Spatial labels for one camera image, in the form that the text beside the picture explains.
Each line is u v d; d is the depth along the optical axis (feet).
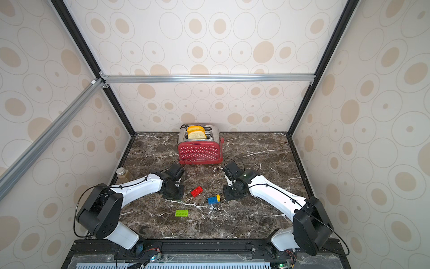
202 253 2.39
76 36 2.45
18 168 1.73
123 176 2.89
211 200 2.87
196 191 2.94
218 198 2.85
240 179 1.92
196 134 3.02
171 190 2.49
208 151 3.10
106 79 2.96
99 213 1.45
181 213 2.75
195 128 3.10
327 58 2.72
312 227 1.35
